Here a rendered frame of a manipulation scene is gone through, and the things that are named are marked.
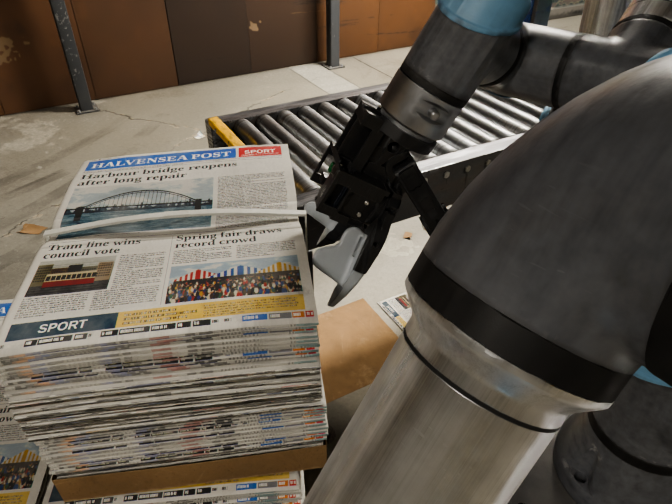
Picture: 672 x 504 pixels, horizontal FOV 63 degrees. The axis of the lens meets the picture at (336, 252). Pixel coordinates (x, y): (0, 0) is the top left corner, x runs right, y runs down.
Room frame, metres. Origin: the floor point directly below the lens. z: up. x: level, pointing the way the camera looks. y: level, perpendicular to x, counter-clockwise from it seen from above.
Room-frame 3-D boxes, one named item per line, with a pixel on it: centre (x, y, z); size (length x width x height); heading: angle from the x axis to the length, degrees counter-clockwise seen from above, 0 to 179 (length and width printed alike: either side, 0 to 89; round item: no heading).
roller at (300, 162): (1.28, 0.10, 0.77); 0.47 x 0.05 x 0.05; 29
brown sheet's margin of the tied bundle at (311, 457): (0.41, 0.16, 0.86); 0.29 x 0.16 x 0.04; 98
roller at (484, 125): (1.54, -0.36, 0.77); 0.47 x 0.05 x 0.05; 29
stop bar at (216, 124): (1.22, 0.23, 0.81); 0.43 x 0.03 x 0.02; 29
